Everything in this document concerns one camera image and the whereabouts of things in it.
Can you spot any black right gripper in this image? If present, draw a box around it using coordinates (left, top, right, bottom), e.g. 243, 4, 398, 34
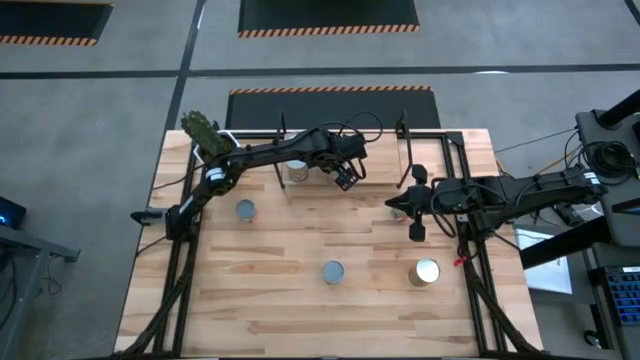
384, 163, 474, 244

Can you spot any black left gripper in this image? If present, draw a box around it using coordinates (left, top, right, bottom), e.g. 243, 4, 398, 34
319, 130, 369, 193

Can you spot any tall peaches can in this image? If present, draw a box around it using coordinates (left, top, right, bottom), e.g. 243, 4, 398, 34
285, 159, 310, 183

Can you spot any tall tomatoes can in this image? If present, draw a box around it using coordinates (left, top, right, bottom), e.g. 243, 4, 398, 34
407, 257, 442, 288

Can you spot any short sliced carrots can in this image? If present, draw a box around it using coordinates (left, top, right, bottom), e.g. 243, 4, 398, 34
321, 259, 346, 286

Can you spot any short oranges can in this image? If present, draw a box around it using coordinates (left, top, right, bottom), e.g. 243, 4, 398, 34
234, 198, 258, 224

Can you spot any black-framed wooden shelf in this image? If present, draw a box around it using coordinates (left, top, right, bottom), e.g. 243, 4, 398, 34
273, 109, 417, 202

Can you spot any white plant pot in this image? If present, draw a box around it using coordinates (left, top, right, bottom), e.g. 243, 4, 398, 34
191, 129, 242, 164

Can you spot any green cactus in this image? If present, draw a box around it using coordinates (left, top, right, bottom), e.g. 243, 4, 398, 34
180, 110, 235, 158

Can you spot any white paper sheet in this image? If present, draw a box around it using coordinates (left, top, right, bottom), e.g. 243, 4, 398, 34
513, 225, 574, 296

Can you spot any black hazard-striped floor mat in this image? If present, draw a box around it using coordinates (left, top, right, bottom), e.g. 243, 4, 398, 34
0, 0, 115, 48
237, 0, 421, 39

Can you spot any grey equipment cart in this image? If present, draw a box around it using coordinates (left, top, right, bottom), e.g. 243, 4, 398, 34
574, 89, 640, 360

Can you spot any blue keyboard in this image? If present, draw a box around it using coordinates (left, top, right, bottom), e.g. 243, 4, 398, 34
603, 266, 640, 327

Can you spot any grey desk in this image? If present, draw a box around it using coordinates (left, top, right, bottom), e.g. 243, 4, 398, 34
0, 222, 81, 360

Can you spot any black computer blue light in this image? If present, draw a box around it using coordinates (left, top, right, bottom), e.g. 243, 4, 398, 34
0, 196, 27, 230

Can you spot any black aluminium rig frame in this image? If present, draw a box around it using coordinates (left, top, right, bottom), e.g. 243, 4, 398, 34
117, 128, 544, 360

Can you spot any yellow floor cable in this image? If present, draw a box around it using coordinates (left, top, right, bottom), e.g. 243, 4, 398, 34
536, 148, 582, 177

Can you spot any coiled black cable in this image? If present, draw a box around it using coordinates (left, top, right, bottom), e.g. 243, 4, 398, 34
579, 140, 640, 175

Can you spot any black clamp bracket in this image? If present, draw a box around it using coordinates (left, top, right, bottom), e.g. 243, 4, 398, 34
130, 208, 167, 225

